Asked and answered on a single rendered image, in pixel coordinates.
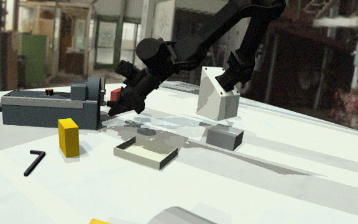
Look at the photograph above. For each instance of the black l-shaped bar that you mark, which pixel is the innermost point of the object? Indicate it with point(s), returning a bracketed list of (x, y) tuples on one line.
[(41, 154)]

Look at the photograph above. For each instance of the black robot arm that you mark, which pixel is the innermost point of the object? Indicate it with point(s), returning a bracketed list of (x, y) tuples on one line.
[(164, 58)]

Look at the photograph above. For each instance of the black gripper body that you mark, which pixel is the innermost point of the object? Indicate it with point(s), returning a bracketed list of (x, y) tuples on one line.
[(136, 94)]

